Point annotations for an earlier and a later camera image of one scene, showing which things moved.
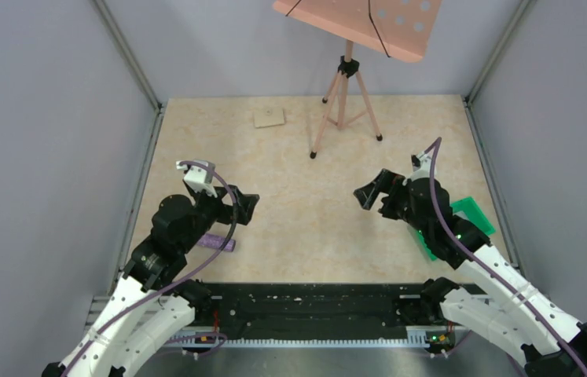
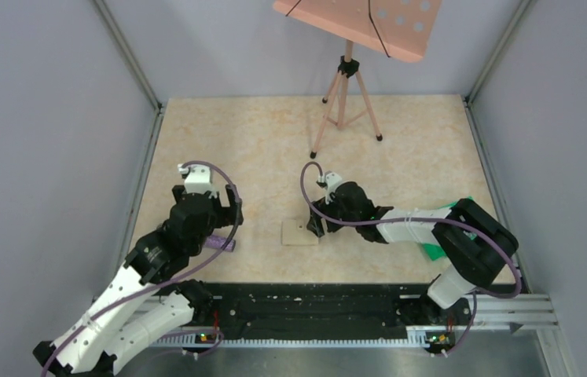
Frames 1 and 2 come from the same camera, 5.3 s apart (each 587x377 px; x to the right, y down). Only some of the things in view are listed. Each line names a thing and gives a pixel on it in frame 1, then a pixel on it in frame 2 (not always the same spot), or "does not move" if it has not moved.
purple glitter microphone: x=215 y=241 does not move
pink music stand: x=400 y=29 does not move
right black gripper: x=386 y=181 -> x=321 y=206
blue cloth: x=269 y=117 -> x=295 y=232
